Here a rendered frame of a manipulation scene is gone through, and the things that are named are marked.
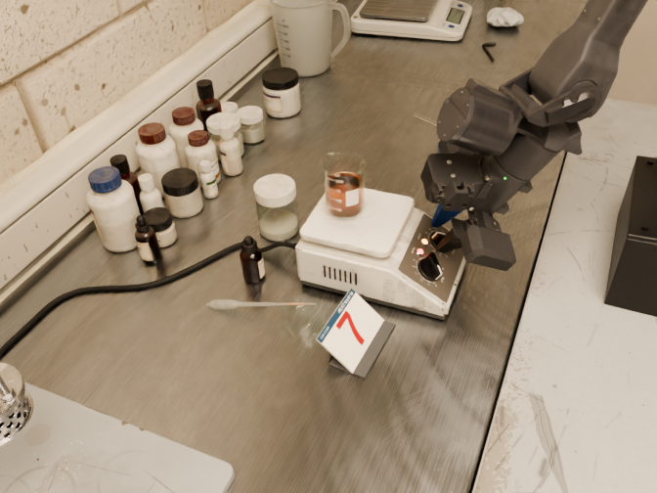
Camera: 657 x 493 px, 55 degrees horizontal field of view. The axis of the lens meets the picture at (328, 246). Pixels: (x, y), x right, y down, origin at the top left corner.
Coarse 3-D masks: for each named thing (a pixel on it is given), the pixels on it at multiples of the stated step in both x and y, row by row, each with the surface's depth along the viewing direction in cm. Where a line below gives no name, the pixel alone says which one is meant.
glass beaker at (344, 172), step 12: (324, 156) 79; (336, 156) 80; (348, 156) 80; (360, 156) 79; (324, 168) 77; (336, 168) 81; (348, 168) 81; (360, 168) 80; (336, 180) 77; (348, 180) 77; (360, 180) 78; (336, 192) 78; (348, 192) 78; (360, 192) 79; (336, 204) 79; (348, 204) 79; (360, 204) 80; (336, 216) 80; (348, 216) 80
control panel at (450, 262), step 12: (420, 228) 83; (432, 228) 84; (444, 228) 85; (420, 240) 81; (408, 252) 79; (444, 252) 82; (456, 252) 83; (408, 264) 78; (444, 264) 81; (456, 264) 82; (408, 276) 77; (420, 276) 78; (444, 276) 79; (456, 276) 80; (432, 288) 77; (444, 288) 78; (444, 300) 77
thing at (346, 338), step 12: (360, 300) 78; (348, 312) 76; (360, 312) 77; (372, 312) 78; (336, 324) 74; (348, 324) 75; (360, 324) 76; (372, 324) 78; (336, 336) 74; (348, 336) 75; (360, 336) 76; (336, 348) 73; (348, 348) 74; (360, 348) 75; (348, 360) 73
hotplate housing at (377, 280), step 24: (408, 240) 80; (312, 264) 81; (336, 264) 79; (360, 264) 78; (384, 264) 77; (336, 288) 82; (360, 288) 80; (384, 288) 78; (408, 288) 77; (456, 288) 80; (432, 312) 78
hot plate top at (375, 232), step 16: (368, 192) 85; (384, 192) 85; (320, 208) 83; (368, 208) 82; (384, 208) 82; (400, 208) 82; (304, 224) 80; (320, 224) 80; (336, 224) 80; (352, 224) 80; (368, 224) 80; (384, 224) 80; (400, 224) 80; (320, 240) 78; (336, 240) 78; (352, 240) 78; (368, 240) 78; (384, 240) 77; (384, 256) 76
